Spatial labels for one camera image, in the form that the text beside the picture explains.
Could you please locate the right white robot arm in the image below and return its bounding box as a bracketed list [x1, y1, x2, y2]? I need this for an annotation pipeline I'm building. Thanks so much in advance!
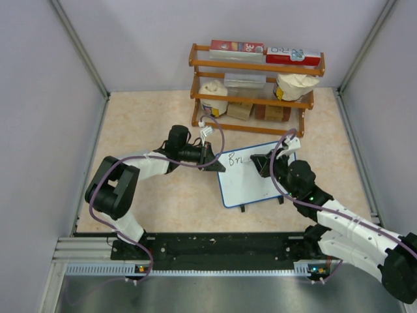
[250, 153, 416, 304]

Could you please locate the grey cable duct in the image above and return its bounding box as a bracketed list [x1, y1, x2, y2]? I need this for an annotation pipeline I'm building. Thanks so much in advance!
[65, 259, 330, 278]

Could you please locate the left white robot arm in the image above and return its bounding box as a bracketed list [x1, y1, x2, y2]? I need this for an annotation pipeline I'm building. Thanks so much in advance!
[85, 122, 225, 259]

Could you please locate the black white marker pen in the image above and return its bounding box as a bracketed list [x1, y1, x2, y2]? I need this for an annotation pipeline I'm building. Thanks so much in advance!
[242, 158, 253, 164]

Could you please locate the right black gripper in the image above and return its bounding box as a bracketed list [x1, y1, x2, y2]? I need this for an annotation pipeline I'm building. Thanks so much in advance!
[252, 147, 300, 198]

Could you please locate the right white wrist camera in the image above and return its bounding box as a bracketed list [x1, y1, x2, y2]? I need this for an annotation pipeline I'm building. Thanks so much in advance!
[276, 137, 300, 159]

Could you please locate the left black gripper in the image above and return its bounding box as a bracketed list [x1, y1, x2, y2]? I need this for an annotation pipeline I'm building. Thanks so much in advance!
[179, 142, 225, 172]

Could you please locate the white bag right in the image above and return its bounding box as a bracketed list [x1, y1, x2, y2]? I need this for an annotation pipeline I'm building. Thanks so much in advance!
[273, 73, 320, 101]

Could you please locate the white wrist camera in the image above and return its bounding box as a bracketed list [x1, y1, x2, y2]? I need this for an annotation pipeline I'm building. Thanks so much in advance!
[276, 137, 300, 159]
[198, 121, 214, 145]

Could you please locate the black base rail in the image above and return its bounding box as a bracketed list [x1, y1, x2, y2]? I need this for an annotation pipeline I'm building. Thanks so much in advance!
[111, 231, 329, 271]

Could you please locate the brown cardboard box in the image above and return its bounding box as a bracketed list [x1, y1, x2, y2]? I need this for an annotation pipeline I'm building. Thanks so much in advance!
[227, 102, 253, 121]

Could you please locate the red white box right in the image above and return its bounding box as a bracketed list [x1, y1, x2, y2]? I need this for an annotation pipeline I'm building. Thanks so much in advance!
[266, 47, 322, 67]

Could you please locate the red foil box left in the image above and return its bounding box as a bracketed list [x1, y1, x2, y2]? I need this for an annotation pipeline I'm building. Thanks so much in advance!
[209, 40, 264, 54]

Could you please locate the blue framed whiteboard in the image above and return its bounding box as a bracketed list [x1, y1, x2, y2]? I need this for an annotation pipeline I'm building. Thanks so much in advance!
[218, 142, 281, 208]

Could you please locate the white bag left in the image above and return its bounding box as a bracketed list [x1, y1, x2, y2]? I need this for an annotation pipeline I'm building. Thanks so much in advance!
[199, 80, 229, 118]

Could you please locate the clear plastic box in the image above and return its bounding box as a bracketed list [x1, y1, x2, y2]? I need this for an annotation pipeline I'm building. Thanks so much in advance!
[223, 73, 266, 89]

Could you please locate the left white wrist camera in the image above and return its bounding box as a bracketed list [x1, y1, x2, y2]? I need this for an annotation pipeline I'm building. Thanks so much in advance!
[198, 121, 214, 145]

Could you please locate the wooden three tier rack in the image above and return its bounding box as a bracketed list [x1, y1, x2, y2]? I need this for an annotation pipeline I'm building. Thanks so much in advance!
[188, 43, 326, 138]

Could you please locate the white bag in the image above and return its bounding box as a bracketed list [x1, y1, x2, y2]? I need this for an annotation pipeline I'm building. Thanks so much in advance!
[199, 80, 229, 118]
[273, 73, 320, 101]

